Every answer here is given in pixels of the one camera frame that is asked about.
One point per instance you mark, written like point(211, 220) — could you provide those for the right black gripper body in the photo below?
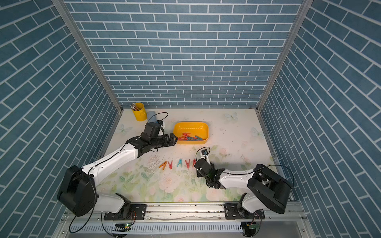
point(198, 174)

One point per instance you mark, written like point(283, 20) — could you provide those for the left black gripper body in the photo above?
point(159, 142)

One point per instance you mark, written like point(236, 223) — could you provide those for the yellow plastic storage box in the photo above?
point(200, 129)

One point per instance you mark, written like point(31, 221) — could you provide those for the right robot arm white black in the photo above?
point(263, 188)

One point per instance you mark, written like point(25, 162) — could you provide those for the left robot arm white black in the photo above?
point(78, 191)

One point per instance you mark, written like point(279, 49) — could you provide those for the blue-grey fabric case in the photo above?
point(151, 117)

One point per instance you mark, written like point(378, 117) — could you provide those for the yellow pen cup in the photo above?
point(140, 115)

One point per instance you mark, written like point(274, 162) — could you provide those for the pens in cup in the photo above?
point(134, 107)

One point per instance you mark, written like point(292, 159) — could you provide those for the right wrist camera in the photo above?
point(204, 155)

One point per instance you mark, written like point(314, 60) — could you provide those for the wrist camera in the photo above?
point(161, 123)
point(204, 155)

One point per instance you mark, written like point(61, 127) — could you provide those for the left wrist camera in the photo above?
point(161, 123)

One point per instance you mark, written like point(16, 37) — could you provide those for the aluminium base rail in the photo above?
point(186, 212)

